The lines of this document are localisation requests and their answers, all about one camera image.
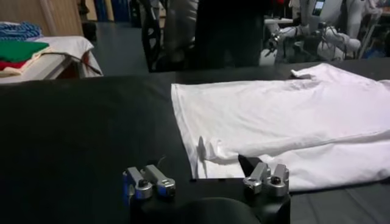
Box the black trash bin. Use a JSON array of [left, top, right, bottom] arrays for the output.
[[80, 20, 98, 42]]

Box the white folding table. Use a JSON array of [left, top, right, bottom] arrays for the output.
[[0, 35, 104, 85]]

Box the white cloth with red print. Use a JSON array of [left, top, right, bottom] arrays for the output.
[[33, 35, 104, 79]]

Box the black table cover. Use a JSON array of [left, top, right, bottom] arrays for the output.
[[0, 57, 390, 224]]

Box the white t-shirt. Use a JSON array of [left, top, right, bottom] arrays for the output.
[[170, 63, 390, 193]]

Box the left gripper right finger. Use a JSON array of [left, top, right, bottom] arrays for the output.
[[238, 154, 290, 197]]

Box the thin black cable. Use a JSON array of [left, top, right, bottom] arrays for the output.
[[39, 51, 103, 76]]

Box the woven wooden folding screen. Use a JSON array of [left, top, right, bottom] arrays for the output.
[[0, 0, 85, 37]]

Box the green folded shirt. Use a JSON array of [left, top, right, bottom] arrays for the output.
[[0, 40, 50, 64]]

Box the red folded shirt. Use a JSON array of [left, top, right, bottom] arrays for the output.
[[0, 60, 28, 71]]

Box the white humanoid robot on base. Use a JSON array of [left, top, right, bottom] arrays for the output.
[[258, 0, 385, 66]]

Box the seated man in white hoodie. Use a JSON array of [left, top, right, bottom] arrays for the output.
[[164, 0, 269, 69]]

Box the black office chair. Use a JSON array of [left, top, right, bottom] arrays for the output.
[[140, 0, 196, 73]]

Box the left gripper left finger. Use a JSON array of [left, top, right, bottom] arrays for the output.
[[122, 164, 177, 201]]

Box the blue striped shirt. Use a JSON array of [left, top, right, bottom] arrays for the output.
[[0, 21, 43, 42]]

